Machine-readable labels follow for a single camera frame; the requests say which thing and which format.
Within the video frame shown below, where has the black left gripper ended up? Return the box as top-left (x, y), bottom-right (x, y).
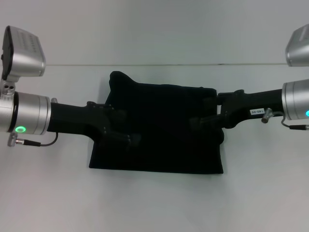
top-left (46, 101), bottom-right (142, 148)

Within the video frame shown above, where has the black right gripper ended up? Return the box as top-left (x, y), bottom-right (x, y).
top-left (189, 89), bottom-right (284, 129)

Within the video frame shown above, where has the black t-shirt with FREE print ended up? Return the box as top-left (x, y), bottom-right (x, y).
top-left (88, 71), bottom-right (225, 175)

